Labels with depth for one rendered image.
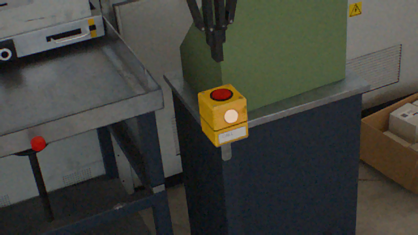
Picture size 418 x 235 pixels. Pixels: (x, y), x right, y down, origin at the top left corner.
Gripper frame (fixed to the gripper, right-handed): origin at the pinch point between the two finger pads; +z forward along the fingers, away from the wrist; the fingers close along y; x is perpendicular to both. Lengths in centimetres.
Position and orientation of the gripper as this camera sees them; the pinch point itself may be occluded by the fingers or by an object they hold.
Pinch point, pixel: (216, 44)
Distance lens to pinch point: 133.9
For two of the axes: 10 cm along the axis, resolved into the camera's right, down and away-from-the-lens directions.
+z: 0.8, 8.4, 5.3
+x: 4.1, 4.6, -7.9
